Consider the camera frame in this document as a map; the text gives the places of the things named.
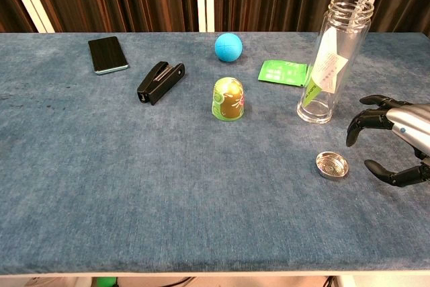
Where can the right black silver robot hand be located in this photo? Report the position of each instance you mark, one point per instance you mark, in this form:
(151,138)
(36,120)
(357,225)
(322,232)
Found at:
(408,122)

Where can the clear glass bottle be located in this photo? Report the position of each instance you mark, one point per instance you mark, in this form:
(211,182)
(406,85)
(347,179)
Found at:
(315,112)

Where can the white green paper leaflet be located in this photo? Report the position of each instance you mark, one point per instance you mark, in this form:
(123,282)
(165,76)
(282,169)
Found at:
(331,65)

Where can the green foil packet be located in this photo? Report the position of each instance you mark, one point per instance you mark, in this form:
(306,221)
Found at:
(282,72)

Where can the green gold nesting doll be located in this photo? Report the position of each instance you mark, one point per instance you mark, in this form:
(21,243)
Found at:
(228,100)

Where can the blue ball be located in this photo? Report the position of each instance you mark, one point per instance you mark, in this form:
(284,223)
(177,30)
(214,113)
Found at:
(228,47)

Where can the blue velvet table cloth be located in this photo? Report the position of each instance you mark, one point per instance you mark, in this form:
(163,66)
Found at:
(168,183)

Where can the black stapler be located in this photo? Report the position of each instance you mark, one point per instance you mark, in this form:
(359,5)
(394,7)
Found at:
(159,83)

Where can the black smartphone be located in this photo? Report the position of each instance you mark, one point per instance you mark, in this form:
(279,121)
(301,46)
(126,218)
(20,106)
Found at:
(107,55)

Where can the green object under table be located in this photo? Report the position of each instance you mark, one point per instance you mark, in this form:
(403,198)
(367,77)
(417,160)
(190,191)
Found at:
(105,282)

